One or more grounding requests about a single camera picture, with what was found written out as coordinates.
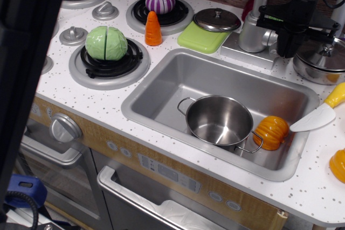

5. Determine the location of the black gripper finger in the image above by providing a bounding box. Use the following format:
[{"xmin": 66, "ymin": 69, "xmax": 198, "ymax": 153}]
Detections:
[
  {"xmin": 287, "ymin": 33, "xmax": 306, "ymax": 58},
  {"xmin": 277, "ymin": 29, "xmax": 292, "ymax": 57}
]

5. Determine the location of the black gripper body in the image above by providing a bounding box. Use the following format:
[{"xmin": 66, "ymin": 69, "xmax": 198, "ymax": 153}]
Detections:
[{"xmin": 257, "ymin": 0, "xmax": 340, "ymax": 43}]

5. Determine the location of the silver faucet lever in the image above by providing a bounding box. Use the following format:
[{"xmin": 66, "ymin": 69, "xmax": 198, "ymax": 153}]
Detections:
[{"xmin": 262, "ymin": 30, "xmax": 280, "ymax": 58}]

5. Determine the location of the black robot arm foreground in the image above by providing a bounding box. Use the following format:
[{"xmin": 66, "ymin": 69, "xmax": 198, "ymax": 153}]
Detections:
[{"xmin": 1, "ymin": 0, "xmax": 62, "ymax": 200}]

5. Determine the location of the steel pot with lid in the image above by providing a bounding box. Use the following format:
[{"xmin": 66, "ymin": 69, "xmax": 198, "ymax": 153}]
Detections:
[{"xmin": 293, "ymin": 38, "xmax": 344, "ymax": 85}]

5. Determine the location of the silver toy faucet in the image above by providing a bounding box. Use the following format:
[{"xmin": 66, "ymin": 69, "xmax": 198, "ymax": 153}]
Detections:
[{"xmin": 220, "ymin": 0, "xmax": 278, "ymax": 70}]

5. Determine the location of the small steel pot lid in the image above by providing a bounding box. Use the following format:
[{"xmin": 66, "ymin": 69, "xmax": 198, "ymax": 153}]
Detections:
[{"xmin": 194, "ymin": 8, "xmax": 241, "ymax": 32}]

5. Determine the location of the white yellow toy knife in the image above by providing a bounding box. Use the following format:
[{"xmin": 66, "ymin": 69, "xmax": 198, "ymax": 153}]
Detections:
[{"xmin": 290, "ymin": 82, "xmax": 344, "ymax": 133}]

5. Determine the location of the orange toy pumpkin half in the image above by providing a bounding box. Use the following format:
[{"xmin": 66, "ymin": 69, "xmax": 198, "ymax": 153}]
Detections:
[{"xmin": 253, "ymin": 116, "xmax": 289, "ymax": 151}]

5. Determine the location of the green cutting board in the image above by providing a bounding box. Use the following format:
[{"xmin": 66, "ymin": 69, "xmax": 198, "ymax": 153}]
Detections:
[{"xmin": 177, "ymin": 22, "xmax": 231, "ymax": 54}]

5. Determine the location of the steel pot in sink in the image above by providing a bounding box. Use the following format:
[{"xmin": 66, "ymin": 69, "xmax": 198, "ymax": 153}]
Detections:
[{"xmin": 177, "ymin": 95, "xmax": 263, "ymax": 154}]

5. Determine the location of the yellow toy pepper piece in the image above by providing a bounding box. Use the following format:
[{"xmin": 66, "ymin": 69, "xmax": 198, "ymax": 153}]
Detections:
[{"xmin": 329, "ymin": 149, "xmax": 345, "ymax": 183}]

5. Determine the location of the purple toy onion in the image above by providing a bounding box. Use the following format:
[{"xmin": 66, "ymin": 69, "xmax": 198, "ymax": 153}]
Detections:
[{"xmin": 145, "ymin": 0, "xmax": 176, "ymax": 15}]

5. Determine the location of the orange toy carrot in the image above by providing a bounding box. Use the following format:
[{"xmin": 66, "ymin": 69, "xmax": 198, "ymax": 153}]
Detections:
[{"xmin": 144, "ymin": 11, "xmax": 163, "ymax": 46}]

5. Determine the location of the grey toy sink basin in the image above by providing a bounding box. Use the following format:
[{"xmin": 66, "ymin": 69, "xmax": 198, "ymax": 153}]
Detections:
[{"xmin": 121, "ymin": 48, "xmax": 319, "ymax": 182}]

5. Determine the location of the front stove burner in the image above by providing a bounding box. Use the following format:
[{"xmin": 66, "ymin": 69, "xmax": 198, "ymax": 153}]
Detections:
[{"xmin": 68, "ymin": 39, "xmax": 150, "ymax": 90}]

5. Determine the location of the green toy cabbage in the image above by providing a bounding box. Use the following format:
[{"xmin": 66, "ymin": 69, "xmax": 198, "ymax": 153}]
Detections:
[{"xmin": 85, "ymin": 26, "xmax": 128, "ymax": 61}]

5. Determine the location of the silver stove knob middle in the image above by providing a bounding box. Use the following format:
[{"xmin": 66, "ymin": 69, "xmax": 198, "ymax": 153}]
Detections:
[{"xmin": 92, "ymin": 1, "xmax": 119, "ymax": 20}]

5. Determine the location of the silver stove knob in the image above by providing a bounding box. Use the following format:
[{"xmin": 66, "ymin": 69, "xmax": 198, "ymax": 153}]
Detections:
[
  {"xmin": 92, "ymin": 1, "xmax": 119, "ymax": 20},
  {"xmin": 59, "ymin": 26, "xmax": 88, "ymax": 46}
]

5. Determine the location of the silver stove knob lower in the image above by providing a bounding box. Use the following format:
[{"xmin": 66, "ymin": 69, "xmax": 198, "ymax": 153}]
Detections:
[{"xmin": 59, "ymin": 26, "xmax": 88, "ymax": 46}]

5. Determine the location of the silver oven dial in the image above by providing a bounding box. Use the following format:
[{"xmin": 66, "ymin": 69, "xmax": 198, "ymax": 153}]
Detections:
[{"xmin": 49, "ymin": 113, "xmax": 82, "ymax": 143}]

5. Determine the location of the blue clamp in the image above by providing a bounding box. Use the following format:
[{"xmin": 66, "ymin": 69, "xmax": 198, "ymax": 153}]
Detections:
[{"xmin": 5, "ymin": 174, "xmax": 47, "ymax": 208}]

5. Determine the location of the dishwasher door handle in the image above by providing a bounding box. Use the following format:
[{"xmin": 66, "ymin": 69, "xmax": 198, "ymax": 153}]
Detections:
[{"xmin": 96, "ymin": 165, "xmax": 227, "ymax": 230}]

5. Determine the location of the oven door handle left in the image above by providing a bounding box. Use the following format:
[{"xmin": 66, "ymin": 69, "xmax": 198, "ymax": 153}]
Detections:
[{"xmin": 21, "ymin": 136, "xmax": 82, "ymax": 169}]

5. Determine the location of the black braided cable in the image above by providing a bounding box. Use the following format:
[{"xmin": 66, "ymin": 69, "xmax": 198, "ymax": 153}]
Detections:
[{"xmin": 5, "ymin": 191, "xmax": 40, "ymax": 230}]

